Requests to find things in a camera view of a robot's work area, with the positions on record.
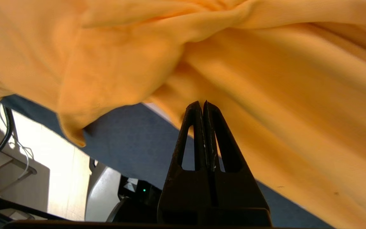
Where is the bed with blue sheet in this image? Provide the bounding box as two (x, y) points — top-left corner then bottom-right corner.
(0, 94), (331, 229)

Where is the yellow polo shirt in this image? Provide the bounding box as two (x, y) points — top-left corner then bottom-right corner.
(0, 0), (366, 229)

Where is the black metal bracket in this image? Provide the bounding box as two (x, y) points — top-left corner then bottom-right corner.
(0, 192), (71, 223)

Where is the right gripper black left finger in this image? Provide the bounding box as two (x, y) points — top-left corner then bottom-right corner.
(156, 101), (210, 210)

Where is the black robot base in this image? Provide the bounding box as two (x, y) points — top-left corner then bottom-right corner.
(107, 175), (162, 223)

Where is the thin white wire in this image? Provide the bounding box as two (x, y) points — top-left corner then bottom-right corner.
(0, 101), (35, 178)

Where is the grey upright post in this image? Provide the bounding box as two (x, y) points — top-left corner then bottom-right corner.
(85, 161), (122, 222)

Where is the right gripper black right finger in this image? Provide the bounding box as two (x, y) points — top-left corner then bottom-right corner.
(203, 101), (268, 210)

